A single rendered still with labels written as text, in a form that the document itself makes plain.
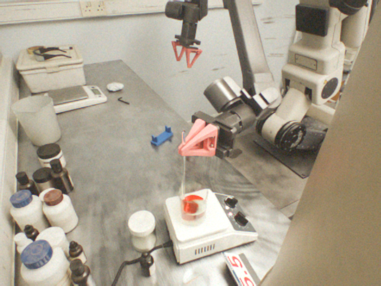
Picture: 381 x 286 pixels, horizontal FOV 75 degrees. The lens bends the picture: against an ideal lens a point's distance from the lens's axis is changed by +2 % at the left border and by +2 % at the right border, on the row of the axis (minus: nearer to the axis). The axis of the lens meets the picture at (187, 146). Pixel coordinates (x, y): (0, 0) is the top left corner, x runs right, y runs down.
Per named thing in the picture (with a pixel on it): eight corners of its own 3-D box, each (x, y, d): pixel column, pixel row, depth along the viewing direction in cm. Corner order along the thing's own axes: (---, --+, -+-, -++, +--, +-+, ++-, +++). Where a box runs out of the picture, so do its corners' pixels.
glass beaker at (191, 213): (196, 201, 59) (197, 175, 54) (212, 220, 55) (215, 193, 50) (171, 214, 56) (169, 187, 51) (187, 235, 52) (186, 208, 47)
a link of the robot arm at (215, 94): (283, 95, 53) (265, 112, 62) (249, 56, 55) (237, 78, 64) (241, 123, 50) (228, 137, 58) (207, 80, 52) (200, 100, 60)
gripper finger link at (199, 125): (197, 148, 41) (233, 127, 46) (169, 130, 45) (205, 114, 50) (196, 177, 45) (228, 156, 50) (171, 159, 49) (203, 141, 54)
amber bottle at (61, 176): (68, 196, 72) (56, 167, 65) (55, 193, 72) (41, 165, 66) (77, 185, 75) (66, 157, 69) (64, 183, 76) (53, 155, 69)
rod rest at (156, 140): (166, 131, 100) (166, 124, 97) (173, 134, 98) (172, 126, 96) (150, 143, 93) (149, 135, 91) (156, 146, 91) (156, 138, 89)
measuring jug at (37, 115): (24, 131, 100) (8, 96, 91) (58, 121, 106) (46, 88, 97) (31, 154, 87) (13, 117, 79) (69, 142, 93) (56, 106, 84)
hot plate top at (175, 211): (209, 190, 63) (209, 187, 62) (231, 229, 54) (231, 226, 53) (164, 201, 60) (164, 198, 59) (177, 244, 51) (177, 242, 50)
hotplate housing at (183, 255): (233, 202, 70) (236, 182, 65) (257, 242, 60) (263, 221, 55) (155, 222, 64) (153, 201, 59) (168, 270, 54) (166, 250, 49)
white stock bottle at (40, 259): (30, 294, 50) (2, 260, 43) (59, 263, 56) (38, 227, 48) (56, 311, 48) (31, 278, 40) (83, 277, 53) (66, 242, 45)
